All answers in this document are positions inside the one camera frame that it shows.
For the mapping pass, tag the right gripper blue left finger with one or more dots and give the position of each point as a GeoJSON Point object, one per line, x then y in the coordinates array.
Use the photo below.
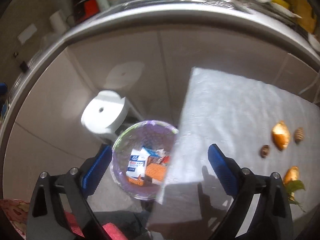
{"type": "Point", "coordinates": [94, 169]}

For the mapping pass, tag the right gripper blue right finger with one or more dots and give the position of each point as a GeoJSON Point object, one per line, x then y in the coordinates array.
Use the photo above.
{"type": "Point", "coordinates": [225, 170]}

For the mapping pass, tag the brown chestnut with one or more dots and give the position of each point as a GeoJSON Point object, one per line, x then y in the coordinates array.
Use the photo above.
{"type": "Point", "coordinates": [264, 151]}

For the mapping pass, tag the white blue sachet packet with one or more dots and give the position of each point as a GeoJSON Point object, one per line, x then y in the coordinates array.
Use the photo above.
{"type": "Point", "coordinates": [137, 163]}

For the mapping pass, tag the green leafy sprig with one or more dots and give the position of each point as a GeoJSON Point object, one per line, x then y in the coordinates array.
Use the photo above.
{"type": "Point", "coordinates": [291, 187]}

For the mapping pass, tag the orange foam fruit net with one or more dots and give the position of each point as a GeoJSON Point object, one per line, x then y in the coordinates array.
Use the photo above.
{"type": "Point", "coordinates": [155, 173]}

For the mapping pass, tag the small bread piece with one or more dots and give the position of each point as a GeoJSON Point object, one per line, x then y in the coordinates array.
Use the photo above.
{"type": "Point", "coordinates": [280, 135]}

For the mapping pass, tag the brown walnut shell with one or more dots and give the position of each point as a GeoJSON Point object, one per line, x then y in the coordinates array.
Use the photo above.
{"type": "Point", "coordinates": [298, 135]}

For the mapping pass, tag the bread piece with ham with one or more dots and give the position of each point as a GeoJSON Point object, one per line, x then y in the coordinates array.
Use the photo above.
{"type": "Point", "coordinates": [292, 174]}

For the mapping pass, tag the trash bin with purple bag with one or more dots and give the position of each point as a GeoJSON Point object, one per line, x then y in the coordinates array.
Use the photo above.
{"type": "Point", "coordinates": [151, 134]}

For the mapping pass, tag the grey absorbent table mat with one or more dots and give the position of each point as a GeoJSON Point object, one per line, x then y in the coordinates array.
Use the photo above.
{"type": "Point", "coordinates": [238, 115]}

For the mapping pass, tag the white round plastic stool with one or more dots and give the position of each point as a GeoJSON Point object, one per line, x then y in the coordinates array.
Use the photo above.
{"type": "Point", "coordinates": [105, 114]}

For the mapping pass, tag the white mug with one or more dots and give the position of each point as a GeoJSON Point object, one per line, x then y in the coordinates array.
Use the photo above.
{"type": "Point", "coordinates": [103, 5]}

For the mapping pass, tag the wooden cutting board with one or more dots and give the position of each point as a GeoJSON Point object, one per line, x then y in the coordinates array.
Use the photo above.
{"type": "Point", "coordinates": [307, 17]}

